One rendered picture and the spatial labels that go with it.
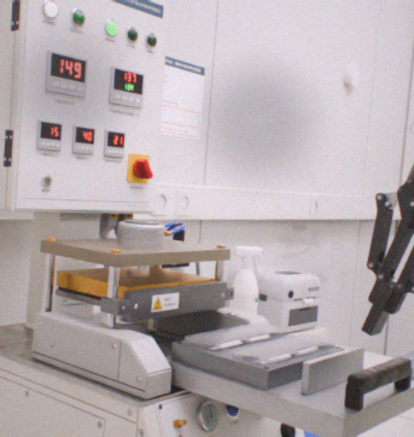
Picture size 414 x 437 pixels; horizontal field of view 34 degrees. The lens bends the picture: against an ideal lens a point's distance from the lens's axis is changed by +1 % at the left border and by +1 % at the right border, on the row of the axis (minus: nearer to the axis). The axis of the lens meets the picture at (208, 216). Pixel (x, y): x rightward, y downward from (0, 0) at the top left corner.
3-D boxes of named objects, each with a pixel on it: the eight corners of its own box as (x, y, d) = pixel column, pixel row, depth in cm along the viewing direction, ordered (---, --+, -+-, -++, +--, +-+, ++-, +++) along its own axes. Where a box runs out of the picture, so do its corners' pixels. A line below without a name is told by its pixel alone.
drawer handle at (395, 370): (343, 406, 81) (346, 373, 81) (396, 384, 93) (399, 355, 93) (358, 411, 80) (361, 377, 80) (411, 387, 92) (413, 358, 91)
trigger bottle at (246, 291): (231, 334, 193) (238, 247, 191) (224, 328, 201) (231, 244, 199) (260, 335, 195) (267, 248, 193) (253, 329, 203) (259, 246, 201)
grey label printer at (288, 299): (220, 319, 212) (224, 265, 211) (259, 313, 227) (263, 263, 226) (285, 336, 196) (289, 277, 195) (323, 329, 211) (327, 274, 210)
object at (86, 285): (55, 294, 112) (59, 237, 111) (149, 285, 129) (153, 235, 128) (127, 314, 101) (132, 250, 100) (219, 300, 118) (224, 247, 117)
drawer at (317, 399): (154, 385, 96) (159, 329, 96) (246, 360, 113) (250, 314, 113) (341, 451, 77) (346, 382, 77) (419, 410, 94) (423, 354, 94)
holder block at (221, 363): (170, 359, 96) (172, 341, 95) (253, 340, 111) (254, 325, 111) (267, 390, 85) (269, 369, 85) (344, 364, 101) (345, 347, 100)
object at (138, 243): (13, 289, 113) (18, 212, 113) (145, 277, 137) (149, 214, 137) (113, 316, 98) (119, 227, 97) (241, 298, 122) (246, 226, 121)
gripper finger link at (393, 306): (405, 274, 85) (427, 286, 83) (389, 309, 86) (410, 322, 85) (400, 275, 84) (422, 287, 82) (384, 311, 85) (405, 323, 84)
